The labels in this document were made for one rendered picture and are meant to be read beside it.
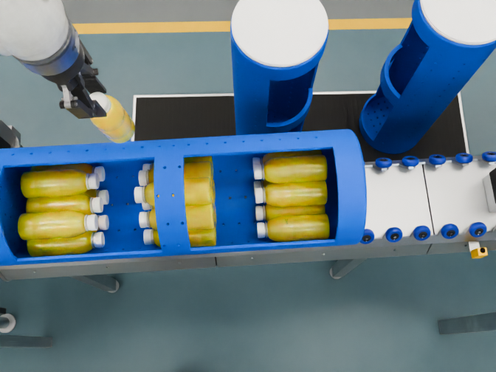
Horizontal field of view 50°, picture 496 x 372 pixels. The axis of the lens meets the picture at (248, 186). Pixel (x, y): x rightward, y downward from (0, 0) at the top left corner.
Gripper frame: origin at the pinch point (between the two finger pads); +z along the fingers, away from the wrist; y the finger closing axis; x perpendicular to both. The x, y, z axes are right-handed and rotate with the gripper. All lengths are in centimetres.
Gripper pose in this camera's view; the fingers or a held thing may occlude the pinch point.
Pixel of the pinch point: (93, 97)
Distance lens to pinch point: 101.6
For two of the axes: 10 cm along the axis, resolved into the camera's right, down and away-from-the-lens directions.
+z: 0.1, 1.8, 9.8
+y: -0.6, -9.8, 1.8
